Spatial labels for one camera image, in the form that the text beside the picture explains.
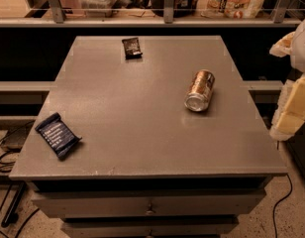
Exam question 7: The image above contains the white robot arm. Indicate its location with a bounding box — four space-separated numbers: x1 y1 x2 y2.
269 19 305 141

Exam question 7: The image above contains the grey power adapter on floor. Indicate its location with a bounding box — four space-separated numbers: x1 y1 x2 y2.
0 126 31 152

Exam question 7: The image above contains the blue snack bar wrapper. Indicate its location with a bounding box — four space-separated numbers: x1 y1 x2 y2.
35 112 81 160

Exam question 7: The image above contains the black cables left floor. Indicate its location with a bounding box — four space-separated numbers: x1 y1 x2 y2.
0 120 40 238

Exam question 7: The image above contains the grey drawer cabinet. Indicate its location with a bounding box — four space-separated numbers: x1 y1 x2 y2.
11 36 287 238

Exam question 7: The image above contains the clear plastic container on shelf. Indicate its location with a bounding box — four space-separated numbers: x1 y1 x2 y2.
79 0 117 18

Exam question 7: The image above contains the small dark snack packet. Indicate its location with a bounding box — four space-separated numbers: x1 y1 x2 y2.
122 38 143 60

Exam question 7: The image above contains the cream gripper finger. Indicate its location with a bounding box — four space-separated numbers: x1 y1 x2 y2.
269 32 294 58
269 74 305 141

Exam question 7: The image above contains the orange soda can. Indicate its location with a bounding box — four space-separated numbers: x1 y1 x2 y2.
184 69 215 112

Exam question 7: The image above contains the black cable right floor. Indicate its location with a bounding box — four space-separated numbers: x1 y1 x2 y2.
271 174 294 238

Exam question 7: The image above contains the metal shelf railing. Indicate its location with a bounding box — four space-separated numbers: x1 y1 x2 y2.
0 0 305 28

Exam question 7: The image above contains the colourful snack bag on shelf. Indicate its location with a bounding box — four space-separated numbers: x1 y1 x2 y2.
201 0 264 19

